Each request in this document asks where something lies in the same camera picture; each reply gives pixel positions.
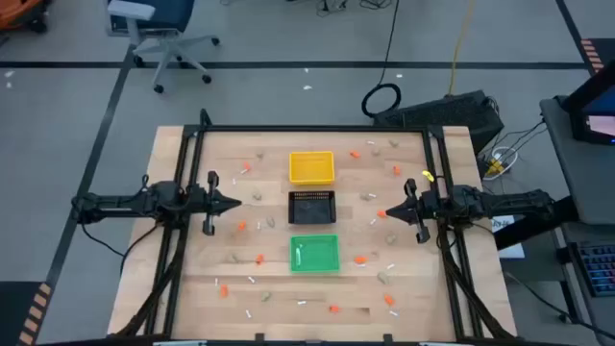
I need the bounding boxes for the yellow cable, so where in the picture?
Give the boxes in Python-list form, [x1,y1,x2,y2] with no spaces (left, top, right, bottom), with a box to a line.
[447,0,477,96]

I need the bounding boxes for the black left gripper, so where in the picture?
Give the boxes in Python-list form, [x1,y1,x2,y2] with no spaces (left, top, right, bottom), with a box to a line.
[189,170,243,237]

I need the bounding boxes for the grey office chair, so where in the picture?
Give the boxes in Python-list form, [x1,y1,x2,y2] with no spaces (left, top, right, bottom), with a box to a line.
[105,0,222,95]

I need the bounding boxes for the black mat orange stripes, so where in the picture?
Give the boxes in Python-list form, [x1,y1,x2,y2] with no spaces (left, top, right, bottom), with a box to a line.
[578,37,615,77]
[0,280,53,346]

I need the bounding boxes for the grey side desk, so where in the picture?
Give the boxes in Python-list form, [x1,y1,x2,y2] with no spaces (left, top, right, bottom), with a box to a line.
[539,94,615,226]

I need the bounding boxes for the black computer tower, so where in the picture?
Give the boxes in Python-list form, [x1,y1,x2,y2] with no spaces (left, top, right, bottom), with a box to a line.
[373,88,505,156]

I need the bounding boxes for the orange wheeled machine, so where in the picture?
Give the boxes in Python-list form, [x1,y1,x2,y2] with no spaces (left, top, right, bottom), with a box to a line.
[0,0,53,35]

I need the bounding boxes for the yellow plastic basket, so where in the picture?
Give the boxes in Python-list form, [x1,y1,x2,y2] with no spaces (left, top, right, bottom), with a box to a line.
[288,150,336,186]

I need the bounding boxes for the black plastic basket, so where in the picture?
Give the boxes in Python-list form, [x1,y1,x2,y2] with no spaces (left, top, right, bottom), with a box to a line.
[286,189,338,226]

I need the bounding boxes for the black backlit keyboard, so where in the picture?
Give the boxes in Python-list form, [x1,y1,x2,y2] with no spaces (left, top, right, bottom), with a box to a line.
[571,240,615,298]

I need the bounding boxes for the black desk support beam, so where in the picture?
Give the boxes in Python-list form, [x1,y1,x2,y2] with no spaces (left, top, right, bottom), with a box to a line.
[493,195,580,252]

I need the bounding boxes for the white paper sheet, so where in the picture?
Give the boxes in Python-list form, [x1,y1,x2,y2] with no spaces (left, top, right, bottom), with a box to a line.
[490,214,527,260]

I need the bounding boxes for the white coiled cable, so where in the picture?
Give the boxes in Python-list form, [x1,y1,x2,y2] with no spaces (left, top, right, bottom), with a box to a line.
[481,145,520,182]

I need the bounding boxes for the green plastic basket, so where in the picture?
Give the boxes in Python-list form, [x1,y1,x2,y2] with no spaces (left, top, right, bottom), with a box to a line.
[288,233,342,275]

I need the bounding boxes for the black monitor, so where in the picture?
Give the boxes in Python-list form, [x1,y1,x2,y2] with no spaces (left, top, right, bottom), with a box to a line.
[559,70,615,147]

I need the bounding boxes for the black cable bundle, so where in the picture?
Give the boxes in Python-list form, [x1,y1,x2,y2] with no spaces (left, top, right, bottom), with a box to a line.
[314,0,399,16]

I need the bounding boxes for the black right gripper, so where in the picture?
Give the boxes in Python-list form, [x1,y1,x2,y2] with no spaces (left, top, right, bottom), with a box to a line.
[384,177,437,244]

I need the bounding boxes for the black looped cable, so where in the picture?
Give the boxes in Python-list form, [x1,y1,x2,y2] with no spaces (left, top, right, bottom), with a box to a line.
[360,0,403,119]

